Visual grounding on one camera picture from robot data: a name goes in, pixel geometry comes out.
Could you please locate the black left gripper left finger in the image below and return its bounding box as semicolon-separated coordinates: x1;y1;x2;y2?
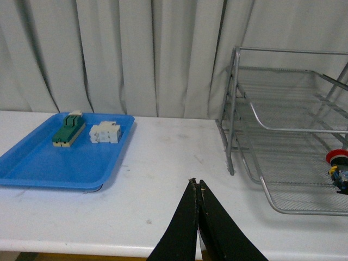
147;178;198;260

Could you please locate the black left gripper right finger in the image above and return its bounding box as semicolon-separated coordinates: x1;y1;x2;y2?
198;180;267;260

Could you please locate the red emergency stop button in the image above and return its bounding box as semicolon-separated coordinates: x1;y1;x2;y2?
326;149;347;195

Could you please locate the silver three-tier mesh rack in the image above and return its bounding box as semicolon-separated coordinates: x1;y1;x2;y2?
216;46;347;216

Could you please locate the white circuit breaker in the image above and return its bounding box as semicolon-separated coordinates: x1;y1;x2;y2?
89;121;121;144

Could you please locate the blue plastic tray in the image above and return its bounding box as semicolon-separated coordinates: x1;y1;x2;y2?
1;113;134;191

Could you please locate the white curtain backdrop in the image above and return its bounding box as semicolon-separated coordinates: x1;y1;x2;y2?
1;1;347;119

